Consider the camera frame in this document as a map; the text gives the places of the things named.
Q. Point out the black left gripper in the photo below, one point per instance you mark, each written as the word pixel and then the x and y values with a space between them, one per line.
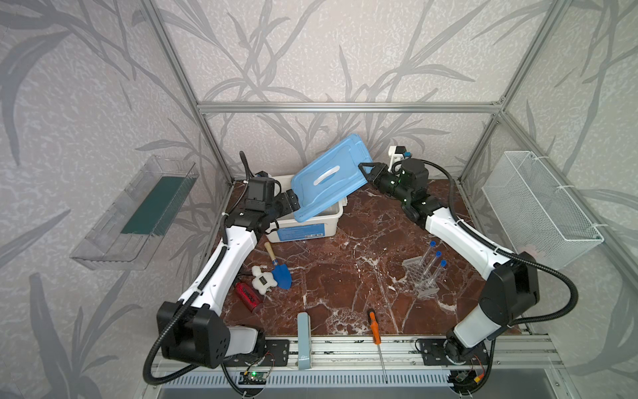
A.
pixel 278 206

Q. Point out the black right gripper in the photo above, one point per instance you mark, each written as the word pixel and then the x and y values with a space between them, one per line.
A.
pixel 380 177

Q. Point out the white plastic storage bin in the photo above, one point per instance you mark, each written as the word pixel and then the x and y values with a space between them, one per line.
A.
pixel 323 225

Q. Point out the blue plastic bin lid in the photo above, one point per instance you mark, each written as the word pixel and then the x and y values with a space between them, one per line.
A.
pixel 330 178

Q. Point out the clear test tube rack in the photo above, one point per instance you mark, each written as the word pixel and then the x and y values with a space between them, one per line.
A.
pixel 414 276

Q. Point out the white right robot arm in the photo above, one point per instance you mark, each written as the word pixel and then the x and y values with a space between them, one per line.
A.
pixel 511 280

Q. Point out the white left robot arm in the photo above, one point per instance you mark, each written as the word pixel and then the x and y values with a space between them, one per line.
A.
pixel 192 332

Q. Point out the white molecule model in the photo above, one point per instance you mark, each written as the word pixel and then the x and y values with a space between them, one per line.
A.
pixel 263 280

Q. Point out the red black lighter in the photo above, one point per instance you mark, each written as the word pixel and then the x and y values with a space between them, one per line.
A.
pixel 248 296

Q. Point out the grey teal bar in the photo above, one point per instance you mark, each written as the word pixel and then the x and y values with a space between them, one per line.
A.
pixel 304 341

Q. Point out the green circuit board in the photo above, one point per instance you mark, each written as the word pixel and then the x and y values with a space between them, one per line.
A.
pixel 253 378

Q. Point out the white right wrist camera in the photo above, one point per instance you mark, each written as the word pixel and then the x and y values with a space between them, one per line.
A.
pixel 396 154

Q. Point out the wooden handled blue brush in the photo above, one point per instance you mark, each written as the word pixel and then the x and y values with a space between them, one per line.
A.
pixel 280 272

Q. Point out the aluminium frame profile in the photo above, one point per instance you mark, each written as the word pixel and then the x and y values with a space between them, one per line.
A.
pixel 498 110

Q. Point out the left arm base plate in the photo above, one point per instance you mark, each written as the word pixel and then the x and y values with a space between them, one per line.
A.
pixel 272 352

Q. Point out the orange handled screwdriver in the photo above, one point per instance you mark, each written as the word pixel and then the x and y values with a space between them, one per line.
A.
pixel 374 327

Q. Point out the clear wall shelf green mat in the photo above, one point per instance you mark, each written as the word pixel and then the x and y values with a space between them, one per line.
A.
pixel 130 232

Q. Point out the white wire mesh basket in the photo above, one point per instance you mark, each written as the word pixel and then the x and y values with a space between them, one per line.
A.
pixel 538 214

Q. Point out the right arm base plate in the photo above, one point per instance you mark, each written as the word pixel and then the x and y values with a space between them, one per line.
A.
pixel 432 351

